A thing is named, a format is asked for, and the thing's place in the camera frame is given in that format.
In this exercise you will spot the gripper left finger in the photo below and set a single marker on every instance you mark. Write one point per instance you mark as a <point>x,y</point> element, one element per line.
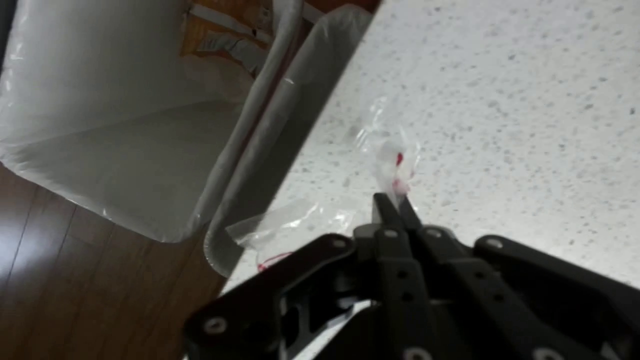
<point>395,270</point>

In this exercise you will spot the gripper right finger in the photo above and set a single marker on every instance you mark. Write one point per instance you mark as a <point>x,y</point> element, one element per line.
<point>480,290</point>

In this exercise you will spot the clear plastic wrapper red print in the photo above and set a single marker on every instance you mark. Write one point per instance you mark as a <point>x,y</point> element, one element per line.
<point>387,155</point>

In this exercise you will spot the narrow bin with white liner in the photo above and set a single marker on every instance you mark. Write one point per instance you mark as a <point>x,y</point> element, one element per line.
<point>280,130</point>

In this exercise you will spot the large bin with white liner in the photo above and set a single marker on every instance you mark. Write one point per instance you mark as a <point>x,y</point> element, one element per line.
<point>115,125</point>

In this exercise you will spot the heap of orange paper trash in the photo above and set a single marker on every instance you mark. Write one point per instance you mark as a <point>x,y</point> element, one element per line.
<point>225,35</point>

